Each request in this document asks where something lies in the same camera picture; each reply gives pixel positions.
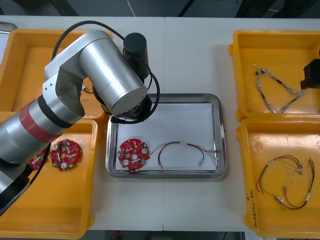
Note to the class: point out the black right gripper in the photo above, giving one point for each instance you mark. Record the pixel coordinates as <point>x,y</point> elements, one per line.
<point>313,71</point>

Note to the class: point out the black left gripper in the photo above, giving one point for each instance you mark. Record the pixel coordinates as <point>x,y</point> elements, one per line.
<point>140,111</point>

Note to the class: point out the round red circuit board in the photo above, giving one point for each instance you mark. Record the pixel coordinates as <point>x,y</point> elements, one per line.
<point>128,150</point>
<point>65,156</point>
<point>36,162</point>

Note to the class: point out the silver-grey black left robot arm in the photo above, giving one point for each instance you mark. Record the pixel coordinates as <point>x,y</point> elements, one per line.
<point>112,75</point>

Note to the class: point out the white paper sheet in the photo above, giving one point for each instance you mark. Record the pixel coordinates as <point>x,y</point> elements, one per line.
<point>180,122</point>

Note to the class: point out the yellow-orange plastic bin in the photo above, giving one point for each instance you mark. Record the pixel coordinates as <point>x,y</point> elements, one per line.
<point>22,75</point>
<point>270,220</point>
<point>275,52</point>
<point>55,200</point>

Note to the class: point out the spare steel tray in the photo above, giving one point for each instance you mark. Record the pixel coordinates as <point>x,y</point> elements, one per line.
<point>6,27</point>

